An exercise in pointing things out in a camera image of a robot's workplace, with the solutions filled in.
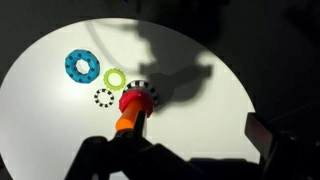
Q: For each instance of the orange rod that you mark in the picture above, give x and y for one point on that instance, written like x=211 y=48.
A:
x=128 y=116

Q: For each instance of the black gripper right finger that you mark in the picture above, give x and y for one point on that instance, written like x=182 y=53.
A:
x=276 y=153

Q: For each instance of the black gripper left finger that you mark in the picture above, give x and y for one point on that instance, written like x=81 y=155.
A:
x=133 y=156

